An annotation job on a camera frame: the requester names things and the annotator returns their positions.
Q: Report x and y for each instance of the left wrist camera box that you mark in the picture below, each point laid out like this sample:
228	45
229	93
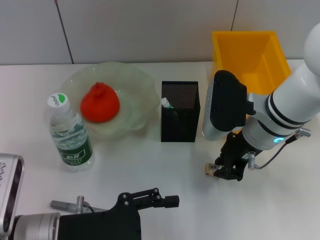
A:
10	190

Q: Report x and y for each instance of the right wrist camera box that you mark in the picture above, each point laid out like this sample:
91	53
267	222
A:
225	107

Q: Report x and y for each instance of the pale green glass fruit plate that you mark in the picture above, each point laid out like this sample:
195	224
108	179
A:
140	82

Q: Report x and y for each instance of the beige eraser with barcode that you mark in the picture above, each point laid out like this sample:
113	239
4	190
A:
209	169

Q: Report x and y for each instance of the clear plastic water bottle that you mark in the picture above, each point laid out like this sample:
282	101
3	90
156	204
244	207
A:
72	140

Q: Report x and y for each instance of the mint green pen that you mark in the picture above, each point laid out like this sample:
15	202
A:
165	102

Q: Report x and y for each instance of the black mesh pen holder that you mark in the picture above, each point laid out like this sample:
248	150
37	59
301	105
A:
180	125

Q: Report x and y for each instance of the yellow plastic bin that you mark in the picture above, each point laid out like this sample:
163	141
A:
250	55

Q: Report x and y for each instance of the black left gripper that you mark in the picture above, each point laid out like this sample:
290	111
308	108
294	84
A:
100	226

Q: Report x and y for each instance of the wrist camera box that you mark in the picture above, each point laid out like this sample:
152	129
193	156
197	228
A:
10	190
225	107

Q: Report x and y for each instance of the grey marker pen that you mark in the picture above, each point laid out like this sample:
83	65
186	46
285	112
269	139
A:
61	205

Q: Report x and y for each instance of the red pomegranate-shaped toy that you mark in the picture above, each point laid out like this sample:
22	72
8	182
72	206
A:
100	105

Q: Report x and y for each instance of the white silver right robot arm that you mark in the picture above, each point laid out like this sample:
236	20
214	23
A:
292	100

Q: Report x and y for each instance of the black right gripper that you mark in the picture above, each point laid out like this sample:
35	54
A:
237	147

